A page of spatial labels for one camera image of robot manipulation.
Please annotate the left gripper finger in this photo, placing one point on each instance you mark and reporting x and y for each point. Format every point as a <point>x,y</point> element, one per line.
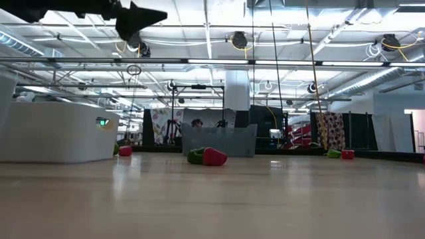
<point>136,23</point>

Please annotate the small red pepper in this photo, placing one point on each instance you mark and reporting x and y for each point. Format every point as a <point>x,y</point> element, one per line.
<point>347,154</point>
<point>215,157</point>
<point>125,151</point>

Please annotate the long horizontal light bar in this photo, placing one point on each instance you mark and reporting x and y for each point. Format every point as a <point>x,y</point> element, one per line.
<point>216,61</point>

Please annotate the green exit sign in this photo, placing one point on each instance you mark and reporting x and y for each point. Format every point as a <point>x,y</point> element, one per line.
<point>102,121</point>

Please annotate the floral curtain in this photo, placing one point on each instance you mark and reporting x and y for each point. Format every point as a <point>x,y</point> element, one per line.
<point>159,126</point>

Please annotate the black tripod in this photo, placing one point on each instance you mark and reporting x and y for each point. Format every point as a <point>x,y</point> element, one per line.
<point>172,132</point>

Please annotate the white pipe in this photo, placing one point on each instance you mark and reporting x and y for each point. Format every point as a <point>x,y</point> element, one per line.
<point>26,97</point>

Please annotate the person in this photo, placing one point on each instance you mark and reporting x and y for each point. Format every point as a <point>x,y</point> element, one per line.
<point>197,123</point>

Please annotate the white column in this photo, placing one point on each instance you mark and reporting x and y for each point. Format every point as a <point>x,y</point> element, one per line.
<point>237,89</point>

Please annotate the white plastic basket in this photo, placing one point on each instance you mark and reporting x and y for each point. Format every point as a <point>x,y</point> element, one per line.
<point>50,132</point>

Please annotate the dark grey translucent basket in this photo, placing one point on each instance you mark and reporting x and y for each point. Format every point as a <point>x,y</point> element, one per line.
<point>232,142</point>

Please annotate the black cabinet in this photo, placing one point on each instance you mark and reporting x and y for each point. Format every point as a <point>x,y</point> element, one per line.
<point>262,119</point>

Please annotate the red shelving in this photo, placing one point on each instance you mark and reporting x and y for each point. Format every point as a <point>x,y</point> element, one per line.
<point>300,136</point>

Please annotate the patterned brown cloth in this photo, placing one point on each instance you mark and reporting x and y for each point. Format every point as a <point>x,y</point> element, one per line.
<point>332,131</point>

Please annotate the black partition panel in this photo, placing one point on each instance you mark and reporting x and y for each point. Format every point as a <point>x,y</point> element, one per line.
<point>360,132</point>

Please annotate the white curtain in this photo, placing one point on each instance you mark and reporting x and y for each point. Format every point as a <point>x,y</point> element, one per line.
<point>391,126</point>

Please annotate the black stand frame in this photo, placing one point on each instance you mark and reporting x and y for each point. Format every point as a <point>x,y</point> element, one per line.
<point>198,87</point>

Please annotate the silver ventilation duct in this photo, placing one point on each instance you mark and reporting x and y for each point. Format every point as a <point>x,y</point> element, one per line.
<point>382,78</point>

